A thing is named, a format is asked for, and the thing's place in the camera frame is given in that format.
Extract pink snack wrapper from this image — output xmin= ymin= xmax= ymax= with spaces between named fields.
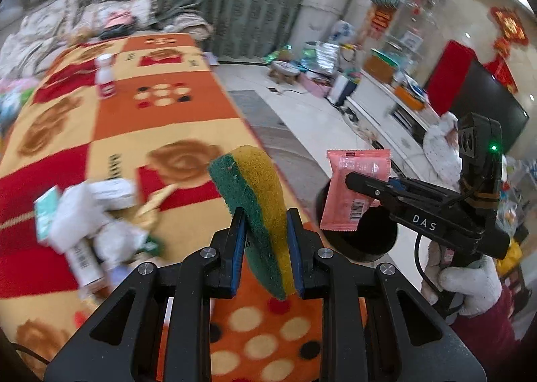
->
xmin=321 ymin=150 xmax=391 ymax=231

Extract white barcode box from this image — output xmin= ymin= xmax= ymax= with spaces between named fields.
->
xmin=65 ymin=239 xmax=105 ymax=290

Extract yellow wrapper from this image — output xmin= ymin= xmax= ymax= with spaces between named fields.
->
xmin=132 ymin=184 xmax=178 ymax=232

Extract green yellow scrub sponge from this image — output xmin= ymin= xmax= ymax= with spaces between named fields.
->
xmin=208 ymin=145 xmax=294 ymax=301

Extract teal tissue packet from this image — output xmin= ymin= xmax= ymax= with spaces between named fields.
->
xmin=34 ymin=186 xmax=62 ymax=246

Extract black round trash bin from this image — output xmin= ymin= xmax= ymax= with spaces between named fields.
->
xmin=315 ymin=182 xmax=398 ymax=263

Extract white gloved right hand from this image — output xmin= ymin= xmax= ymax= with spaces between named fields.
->
xmin=424 ymin=242 xmax=502 ymax=318

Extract white tv cabinet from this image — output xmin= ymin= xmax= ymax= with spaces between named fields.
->
xmin=342 ymin=72 xmax=441 ymax=185

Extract white dotted baby blanket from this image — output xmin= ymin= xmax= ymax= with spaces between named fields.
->
xmin=422 ymin=112 xmax=462 ymax=186

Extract grey floor rug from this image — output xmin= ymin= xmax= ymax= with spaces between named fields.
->
xmin=229 ymin=90 xmax=329 ymax=219

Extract orange tray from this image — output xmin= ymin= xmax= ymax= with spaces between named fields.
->
xmin=394 ymin=86 xmax=426 ymax=111

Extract red cloth on television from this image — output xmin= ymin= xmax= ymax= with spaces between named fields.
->
xmin=425 ymin=41 xmax=477 ymax=116

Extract black flat screen television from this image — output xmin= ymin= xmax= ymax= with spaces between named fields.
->
xmin=450 ymin=60 xmax=529 ymax=154

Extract brown handbag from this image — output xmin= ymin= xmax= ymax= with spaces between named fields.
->
xmin=362 ymin=55 xmax=396 ymax=84

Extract silver foil bag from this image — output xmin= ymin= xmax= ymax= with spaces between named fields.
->
xmin=315 ymin=41 xmax=340 ymax=76

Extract small wooden stool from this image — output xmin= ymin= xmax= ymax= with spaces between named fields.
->
xmin=268 ymin=60 xmax=300 ymax=84

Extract orange red patterned blanket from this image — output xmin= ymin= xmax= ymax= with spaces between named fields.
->
xmin=0 ymin=32 xmax=371 ymax=382

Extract white bottle red label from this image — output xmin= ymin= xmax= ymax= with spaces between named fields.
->
xmin=95 ymin=53 xmax=115 ymax=99

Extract floral pillow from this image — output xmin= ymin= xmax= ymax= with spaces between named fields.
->
xmin=75 ymin=0 xmax=157 ymax=36

